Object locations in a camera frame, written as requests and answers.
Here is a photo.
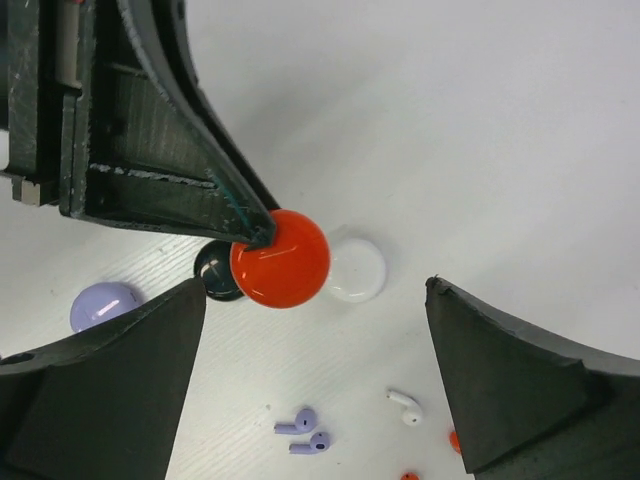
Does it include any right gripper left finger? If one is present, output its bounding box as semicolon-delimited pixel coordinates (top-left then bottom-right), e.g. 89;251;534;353
1;278;206;479

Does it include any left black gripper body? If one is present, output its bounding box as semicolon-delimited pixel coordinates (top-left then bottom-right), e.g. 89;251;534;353
1;1;95;208

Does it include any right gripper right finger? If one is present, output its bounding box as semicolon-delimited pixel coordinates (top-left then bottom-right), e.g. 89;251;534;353
425;277;639;479

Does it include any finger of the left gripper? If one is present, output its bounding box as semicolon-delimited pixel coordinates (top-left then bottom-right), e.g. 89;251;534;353
59;1;277;248

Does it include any orange earbud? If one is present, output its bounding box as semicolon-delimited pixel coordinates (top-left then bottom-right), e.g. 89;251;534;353
400;471;421;480
448;430;461;454

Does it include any purple earbud charging case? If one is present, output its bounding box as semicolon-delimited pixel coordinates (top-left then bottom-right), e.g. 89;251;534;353
69;282;143;333

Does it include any white earbud charging case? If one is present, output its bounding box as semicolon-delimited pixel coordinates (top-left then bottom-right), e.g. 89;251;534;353
326;238;388;304

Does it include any white earbud lower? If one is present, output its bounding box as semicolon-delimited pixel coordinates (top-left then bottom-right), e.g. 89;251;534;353
386;390;424;426

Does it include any purple earbud right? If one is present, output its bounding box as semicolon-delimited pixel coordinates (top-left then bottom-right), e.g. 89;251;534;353
289;432;331;455

